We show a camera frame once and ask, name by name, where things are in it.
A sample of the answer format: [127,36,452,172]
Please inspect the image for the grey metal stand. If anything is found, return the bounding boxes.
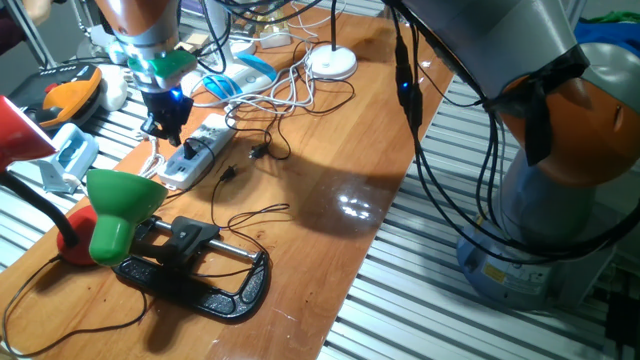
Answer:
[4,0,59,70]

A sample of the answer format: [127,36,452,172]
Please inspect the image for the person forearm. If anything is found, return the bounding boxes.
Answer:
[22,0,54,26]

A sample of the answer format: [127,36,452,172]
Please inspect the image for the light blue white box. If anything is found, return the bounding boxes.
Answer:
[36,122,100,195]

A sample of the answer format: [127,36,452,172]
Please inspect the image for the white round lamp base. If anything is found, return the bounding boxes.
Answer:
[305,0,359,82]

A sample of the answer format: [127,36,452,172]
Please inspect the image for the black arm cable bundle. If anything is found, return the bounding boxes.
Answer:
[197,0,640,264]

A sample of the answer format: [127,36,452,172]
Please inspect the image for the black C-clamp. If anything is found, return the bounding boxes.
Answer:
[85,168,274,324]

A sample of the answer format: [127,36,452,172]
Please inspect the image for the blue plastic bag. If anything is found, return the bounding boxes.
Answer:
[573,19,640,56]

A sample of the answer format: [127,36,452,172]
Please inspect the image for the green cloth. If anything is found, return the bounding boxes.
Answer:
[579,9,640,25]

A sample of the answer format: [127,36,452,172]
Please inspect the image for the black red-lamp power cord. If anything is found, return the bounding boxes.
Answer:
[1,137,217,359]

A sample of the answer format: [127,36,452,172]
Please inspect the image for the aluminium frame post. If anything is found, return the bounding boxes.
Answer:
[382,0,407,21]

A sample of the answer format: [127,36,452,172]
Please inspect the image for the glossy wooden board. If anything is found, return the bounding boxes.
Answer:
[0,2,455,360]

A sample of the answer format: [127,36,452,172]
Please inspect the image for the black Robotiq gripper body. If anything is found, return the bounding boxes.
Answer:
[142,87,195,132]

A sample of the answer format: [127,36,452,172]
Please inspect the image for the black green-lamp power cord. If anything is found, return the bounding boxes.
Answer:
[192,163,291,281]

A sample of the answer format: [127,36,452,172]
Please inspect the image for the golden foil packet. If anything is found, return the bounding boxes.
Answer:
[256,8,294,50]

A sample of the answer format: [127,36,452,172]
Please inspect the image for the small wooden block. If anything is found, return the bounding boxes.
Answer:
[172,32,211,54]

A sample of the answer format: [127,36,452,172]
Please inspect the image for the white power strip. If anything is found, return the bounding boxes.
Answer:
[156,112,238,191]

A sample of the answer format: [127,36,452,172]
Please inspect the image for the orange black teach pendant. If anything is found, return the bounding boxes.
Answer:
[7,62,104,132]

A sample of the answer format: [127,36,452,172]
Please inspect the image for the black white-lamp power cord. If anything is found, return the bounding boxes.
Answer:
[222,38,357,162]

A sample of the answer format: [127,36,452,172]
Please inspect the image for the white lumpy object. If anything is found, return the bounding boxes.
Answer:
[98,64,129,112]

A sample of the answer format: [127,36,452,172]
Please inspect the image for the white cable bundle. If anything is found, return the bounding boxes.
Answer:
[192,0,346,116]

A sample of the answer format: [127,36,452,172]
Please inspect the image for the red gooseneck desk lamp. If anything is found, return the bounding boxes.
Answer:
[0,94,100,267]

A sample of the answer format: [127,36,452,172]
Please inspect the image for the white blue folding lamp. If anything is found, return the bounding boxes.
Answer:
[199,0,279,101]

